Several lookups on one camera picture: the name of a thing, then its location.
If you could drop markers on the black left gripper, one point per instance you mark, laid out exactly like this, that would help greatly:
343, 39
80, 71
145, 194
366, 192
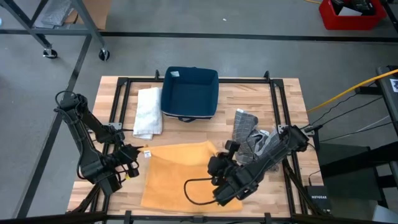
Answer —
127, 158

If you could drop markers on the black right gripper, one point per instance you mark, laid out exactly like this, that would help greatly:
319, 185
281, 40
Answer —
219, 167

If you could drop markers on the white checked towel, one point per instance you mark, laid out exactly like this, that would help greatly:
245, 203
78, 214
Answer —
147, 112

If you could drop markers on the orange towel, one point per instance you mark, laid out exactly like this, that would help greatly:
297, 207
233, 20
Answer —
174, 183

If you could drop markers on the navy white striped fabric basket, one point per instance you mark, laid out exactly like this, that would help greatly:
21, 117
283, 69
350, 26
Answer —
189, 93

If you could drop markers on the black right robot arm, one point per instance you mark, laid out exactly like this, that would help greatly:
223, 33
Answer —
267, 158

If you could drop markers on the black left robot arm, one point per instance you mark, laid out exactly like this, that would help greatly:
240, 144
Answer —
84, 146

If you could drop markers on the grey checked towel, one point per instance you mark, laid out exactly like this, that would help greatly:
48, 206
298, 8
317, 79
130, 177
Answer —
245, 124

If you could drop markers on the brown cardboard box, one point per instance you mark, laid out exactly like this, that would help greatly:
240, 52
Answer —
99, 12

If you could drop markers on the black floor stand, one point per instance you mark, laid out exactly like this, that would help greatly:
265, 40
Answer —
357, 161

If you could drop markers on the grey metal wheeled cart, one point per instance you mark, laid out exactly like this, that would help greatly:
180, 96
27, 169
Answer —
46, 31

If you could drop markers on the silver padded bag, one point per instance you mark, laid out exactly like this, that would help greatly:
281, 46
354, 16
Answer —
56, 12

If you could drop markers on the black side table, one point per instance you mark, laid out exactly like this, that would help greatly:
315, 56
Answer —
388, 102

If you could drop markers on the red plastic bin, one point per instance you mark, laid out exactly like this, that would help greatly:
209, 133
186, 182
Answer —
351, 23

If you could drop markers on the black items in bin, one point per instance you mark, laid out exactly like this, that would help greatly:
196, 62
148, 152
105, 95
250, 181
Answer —
360, 4

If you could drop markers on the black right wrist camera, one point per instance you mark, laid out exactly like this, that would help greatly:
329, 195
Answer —
232, 145

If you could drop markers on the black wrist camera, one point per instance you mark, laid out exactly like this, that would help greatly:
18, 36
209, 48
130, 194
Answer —
232, 145
134, 173

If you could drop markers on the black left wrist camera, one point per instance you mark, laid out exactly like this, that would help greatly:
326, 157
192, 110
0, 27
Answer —
134, 173

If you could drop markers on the black metal table frame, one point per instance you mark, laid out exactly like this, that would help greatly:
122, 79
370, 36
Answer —
248, 80

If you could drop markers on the black Netgear network switch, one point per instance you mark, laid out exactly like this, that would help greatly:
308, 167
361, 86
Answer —
318, 202

